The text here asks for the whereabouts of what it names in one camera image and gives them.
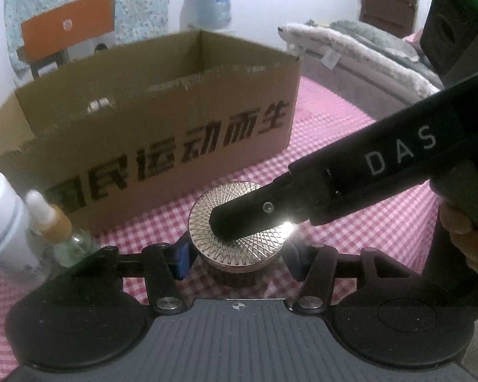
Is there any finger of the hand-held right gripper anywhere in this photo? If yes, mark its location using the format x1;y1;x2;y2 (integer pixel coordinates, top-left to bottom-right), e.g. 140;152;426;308
209;177;315;244

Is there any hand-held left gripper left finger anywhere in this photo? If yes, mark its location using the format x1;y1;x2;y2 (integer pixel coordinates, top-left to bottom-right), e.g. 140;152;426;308
69;241;192;316

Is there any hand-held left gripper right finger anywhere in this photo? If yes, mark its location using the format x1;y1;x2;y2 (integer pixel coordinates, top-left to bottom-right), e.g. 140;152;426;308
284;244;416;316

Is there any gold lid jar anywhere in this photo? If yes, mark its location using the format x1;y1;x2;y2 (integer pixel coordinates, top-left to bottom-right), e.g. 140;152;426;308
188;182;292;287

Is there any brown cardboard box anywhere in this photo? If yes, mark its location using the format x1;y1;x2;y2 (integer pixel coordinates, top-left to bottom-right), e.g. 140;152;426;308
0;29;302;243

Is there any person's right hand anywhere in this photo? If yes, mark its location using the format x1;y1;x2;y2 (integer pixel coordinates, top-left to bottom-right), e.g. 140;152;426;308
438;201;478;292

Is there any pink checkered cloth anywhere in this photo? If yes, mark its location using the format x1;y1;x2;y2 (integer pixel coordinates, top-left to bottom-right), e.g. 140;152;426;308
0;75;444;382

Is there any white fluffy blanket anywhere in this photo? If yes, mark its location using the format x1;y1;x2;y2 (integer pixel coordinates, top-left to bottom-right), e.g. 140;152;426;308
278;22;444;102

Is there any grey quilt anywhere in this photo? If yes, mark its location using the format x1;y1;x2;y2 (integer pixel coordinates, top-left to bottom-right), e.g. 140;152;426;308
330;19;437;82

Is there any glass dropper bottle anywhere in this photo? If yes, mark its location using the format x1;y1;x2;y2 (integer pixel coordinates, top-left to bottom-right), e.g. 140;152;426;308
26;190;95;268

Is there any brown door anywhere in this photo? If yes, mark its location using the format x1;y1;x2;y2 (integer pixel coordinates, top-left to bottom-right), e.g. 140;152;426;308
360;0;424;35

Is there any white jar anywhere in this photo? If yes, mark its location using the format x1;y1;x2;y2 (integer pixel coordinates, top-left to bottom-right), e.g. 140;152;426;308
0;171;44;272

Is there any blue water jug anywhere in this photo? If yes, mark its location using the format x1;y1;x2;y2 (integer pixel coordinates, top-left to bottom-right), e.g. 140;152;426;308
197;0;235;29

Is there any blue floral cloth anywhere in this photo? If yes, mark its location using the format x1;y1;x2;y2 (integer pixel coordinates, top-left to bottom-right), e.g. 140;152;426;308
4;0;185;77

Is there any appliance box with orange flap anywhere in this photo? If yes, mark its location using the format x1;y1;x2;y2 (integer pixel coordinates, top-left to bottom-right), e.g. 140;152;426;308
16;0;117;81

